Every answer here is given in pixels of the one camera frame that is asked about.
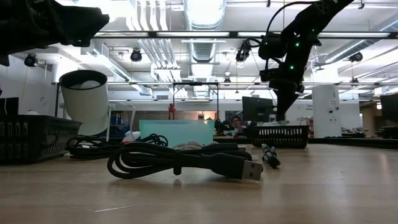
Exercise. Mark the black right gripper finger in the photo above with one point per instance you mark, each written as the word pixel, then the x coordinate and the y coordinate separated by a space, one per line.
pixel 280 105
pixel 291 98

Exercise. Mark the black computer monitor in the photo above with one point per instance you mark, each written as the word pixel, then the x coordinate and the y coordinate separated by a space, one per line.
pixel 256 109

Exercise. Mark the dark monitor at room edge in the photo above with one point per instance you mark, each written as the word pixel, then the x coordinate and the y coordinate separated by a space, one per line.
pixel 390 107

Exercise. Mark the black overhead camera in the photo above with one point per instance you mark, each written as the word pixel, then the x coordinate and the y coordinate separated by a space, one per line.
pixel 242 53

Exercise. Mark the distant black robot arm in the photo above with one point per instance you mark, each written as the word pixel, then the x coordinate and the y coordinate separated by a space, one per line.
pixel 222 127

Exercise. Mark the black vertical pole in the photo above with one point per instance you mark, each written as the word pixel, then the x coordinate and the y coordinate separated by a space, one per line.
pixel 57 99

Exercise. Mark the white dome object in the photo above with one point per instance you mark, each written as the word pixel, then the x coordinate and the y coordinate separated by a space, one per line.
pixel 31 113

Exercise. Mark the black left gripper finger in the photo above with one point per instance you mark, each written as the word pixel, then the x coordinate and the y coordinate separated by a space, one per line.
pixel 87 25

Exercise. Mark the white pillar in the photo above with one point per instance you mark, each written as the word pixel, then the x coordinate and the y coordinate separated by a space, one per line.
pixel 326 112

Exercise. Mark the silver ceiling air duct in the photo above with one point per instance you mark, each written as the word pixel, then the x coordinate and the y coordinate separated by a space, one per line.
pixel 203 18

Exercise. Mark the white gadget with loop stand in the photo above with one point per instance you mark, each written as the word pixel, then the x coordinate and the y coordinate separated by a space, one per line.
pixel 132 135

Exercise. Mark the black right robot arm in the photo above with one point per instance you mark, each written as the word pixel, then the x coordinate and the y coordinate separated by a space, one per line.
pixel 304 31

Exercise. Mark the large black slotted basket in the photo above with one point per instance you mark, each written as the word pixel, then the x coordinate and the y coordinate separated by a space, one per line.
pixel 34 140

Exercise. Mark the small black slotted basket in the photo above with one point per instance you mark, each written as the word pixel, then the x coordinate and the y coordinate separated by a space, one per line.
pixel 280 137

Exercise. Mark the red distant object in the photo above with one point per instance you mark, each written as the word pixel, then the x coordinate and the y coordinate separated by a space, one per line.
pixel 171 110

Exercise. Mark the person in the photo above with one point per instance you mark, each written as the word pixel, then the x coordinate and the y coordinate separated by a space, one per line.
pixel 237 124

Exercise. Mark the black ceiling spotlight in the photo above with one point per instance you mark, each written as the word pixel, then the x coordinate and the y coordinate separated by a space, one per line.
pixel 30 60
pixel 356 57
pixel 136 56

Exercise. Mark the black flat screen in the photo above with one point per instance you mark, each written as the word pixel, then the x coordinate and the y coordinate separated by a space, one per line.
pixel 9 106

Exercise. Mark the teal translucent plastic bin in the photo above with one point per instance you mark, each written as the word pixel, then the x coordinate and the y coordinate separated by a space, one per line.
pixel 186 132

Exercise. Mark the black overhead frame bar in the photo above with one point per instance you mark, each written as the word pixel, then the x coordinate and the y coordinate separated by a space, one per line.
pixel 202 34

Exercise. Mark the white cylindrical lamp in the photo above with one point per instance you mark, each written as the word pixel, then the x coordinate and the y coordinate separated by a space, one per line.
pixel 88 105

